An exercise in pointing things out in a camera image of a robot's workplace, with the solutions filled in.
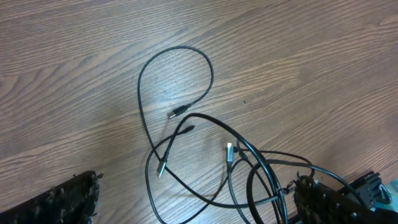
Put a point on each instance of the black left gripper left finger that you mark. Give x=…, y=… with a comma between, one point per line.
x=72, y=202

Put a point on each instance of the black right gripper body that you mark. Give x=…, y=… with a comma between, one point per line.
x=371, y=189

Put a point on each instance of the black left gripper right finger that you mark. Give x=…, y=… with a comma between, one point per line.
x=317, y=203

